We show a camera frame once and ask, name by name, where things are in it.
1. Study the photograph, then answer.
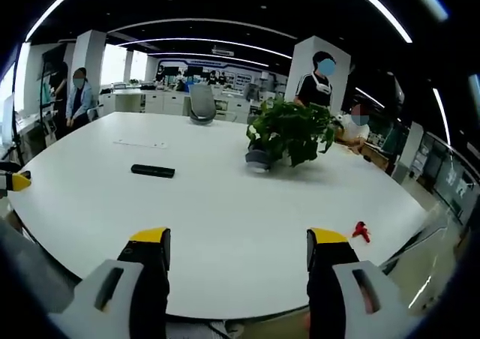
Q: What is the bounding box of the red small object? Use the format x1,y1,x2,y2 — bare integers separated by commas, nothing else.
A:
351,220,373,244

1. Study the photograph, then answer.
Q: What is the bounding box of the white cabinet row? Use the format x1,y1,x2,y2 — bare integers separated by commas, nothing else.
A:
100,87,251,122

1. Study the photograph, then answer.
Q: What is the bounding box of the grey plant pot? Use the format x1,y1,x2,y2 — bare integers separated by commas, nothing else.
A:
244,146,272,173

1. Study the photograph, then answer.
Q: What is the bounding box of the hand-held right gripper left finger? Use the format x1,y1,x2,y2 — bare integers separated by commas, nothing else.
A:
47,226,172,339

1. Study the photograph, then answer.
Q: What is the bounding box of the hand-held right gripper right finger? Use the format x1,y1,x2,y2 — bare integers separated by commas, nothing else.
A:
306,227,423,339

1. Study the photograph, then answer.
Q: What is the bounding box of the green potted plant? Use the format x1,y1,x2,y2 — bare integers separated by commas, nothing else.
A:
246,96,343,168

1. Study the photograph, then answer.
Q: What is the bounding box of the black remote control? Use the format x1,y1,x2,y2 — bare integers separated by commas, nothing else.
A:
130,163,176,179

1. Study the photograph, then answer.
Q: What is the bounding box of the grey office chair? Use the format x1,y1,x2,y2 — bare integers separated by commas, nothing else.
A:
187,83,218,126

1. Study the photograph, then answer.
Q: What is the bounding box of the white neck-worn device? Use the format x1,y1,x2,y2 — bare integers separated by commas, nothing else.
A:
309,73,333,95

